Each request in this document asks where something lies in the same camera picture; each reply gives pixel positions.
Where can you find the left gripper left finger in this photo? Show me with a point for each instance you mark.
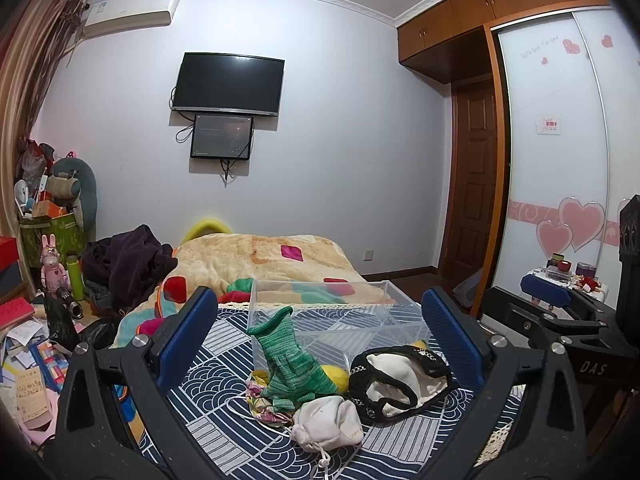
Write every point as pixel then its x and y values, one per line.
pixel 93 439

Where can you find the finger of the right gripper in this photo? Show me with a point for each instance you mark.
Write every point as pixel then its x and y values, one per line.
pixel 550 292

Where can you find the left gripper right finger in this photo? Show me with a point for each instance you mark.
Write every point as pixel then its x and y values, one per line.
pixel 547 439

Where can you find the colourful floral fabric piece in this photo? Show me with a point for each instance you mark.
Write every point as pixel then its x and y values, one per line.
pixel 274 406

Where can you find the black and white fabric mask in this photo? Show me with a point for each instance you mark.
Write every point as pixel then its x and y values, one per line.
pixel 393 383

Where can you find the green knitted sock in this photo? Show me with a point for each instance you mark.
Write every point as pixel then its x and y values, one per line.
pixel 295 376

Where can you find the yellow foam ball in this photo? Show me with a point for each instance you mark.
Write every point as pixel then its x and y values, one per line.
pixel 338 376

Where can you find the brown wooden door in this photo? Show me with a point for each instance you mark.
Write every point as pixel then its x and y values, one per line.
pixel 472 181

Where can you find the blue patterned bed cloth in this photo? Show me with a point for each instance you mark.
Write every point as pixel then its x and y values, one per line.
pixel 219 400

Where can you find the wooden wardrobe with sliding doors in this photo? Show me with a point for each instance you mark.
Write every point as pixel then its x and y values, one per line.
pixel 566 79

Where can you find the dark purple clothing pile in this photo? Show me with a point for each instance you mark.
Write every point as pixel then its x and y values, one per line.
pixel 121 271

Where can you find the pink rabbit figure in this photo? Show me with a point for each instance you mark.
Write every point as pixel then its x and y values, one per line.
pixel 54 277

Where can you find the green water bottle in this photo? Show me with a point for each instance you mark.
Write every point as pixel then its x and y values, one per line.
pixel 75 276

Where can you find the clear plastic storage box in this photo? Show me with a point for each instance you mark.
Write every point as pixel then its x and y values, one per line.
pixel 335 322

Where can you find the red box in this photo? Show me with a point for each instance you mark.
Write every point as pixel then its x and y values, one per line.
pixel 8 252

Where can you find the beige patchwork blanket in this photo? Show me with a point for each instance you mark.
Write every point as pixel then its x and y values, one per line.
pixel 219 261

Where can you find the yellow chair back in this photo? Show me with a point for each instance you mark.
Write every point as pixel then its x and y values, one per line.
pixel 205 227

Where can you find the grey plush toy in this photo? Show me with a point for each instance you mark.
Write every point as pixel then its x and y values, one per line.
pixel 72 183

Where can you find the striped brown curtain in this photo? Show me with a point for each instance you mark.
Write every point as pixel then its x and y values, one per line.
pixel 32 45

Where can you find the white air conditioner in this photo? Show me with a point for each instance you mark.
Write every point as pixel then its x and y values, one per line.
pixel 112 16

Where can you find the wall power socket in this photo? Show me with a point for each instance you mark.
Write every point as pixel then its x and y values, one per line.
pixel 368 254

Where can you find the small wall monitor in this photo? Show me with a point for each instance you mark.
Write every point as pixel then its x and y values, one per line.
pixel 222 137

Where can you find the black wall television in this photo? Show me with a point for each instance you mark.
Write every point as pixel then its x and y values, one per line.
pixel 228 83

